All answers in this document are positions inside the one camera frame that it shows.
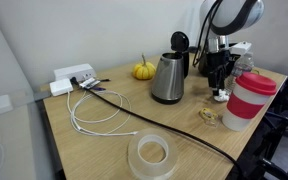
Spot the black power cable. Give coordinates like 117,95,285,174
69,76,247,180

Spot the clear plastic water bottle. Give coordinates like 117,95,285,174
224,51,255,96

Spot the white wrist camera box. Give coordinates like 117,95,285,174
229,40,253,56

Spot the small yellow tape roll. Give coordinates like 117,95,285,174
198,107,220,128

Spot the white power adapter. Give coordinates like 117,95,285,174
49,78,74,98

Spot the white power strip box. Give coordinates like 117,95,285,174
53,63,97,83

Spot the red and white cup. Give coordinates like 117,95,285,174
221,71,278,133

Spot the large clear tape roll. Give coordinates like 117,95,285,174
127,128,179,180

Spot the black landfill trash bin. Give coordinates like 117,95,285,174
197,46,242,79

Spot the black chair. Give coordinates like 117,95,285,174
230,56,288,180

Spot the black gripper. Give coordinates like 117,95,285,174
205,49,233,98

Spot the white paper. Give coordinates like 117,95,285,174
213,88,230,103

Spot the white charging cable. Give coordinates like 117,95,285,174
66,89,139,138

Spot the small yellow pumpkin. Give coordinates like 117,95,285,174
132,53,157,81

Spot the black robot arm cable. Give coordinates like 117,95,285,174
192,0,226,68

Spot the stainless steel electric kettle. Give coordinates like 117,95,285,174
151,30,191,105

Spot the silver snack wrapper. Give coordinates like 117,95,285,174
78,77,102,90

